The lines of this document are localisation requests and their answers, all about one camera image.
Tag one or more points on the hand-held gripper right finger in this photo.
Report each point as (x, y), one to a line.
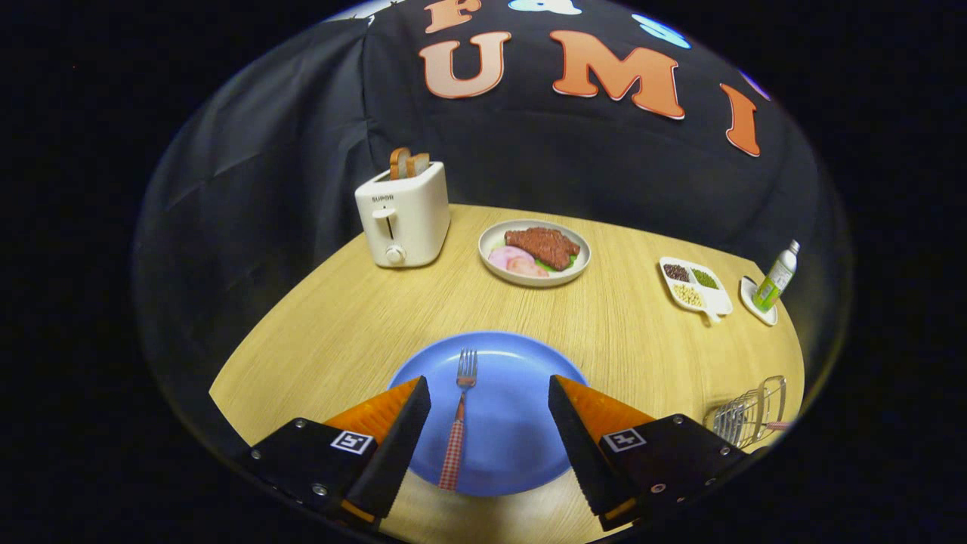
(578, 453)

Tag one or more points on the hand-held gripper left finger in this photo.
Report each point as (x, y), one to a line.
(396, 453)

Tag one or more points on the blue round plate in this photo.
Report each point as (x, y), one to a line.
(506, 423)

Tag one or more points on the green lettuce leaf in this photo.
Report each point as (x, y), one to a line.
(568, 264)

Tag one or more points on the pink ham slice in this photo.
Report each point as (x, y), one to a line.
(505, 255)
(529, 268)

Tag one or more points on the pile of yellow soybeans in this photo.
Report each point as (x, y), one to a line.
(688, 294)

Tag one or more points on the white divided dish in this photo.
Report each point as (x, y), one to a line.
(718, 302)

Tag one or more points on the pile of dark beans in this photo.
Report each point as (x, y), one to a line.
(675, 272)

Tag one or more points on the brown steak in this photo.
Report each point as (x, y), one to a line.
(551, 245)

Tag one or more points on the pile of green beans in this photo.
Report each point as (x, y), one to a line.
(705, 278)

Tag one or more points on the cream white toaster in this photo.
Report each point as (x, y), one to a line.
(408, 223)

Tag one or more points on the white square coaster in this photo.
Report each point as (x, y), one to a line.
(750, 298)

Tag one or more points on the white round food plate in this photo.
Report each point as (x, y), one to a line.
(495, 236)

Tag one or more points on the silver bottle with green label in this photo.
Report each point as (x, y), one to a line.
(772, 283)

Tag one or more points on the brown toast slice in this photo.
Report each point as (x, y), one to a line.
(399, 162)
(419, 164)

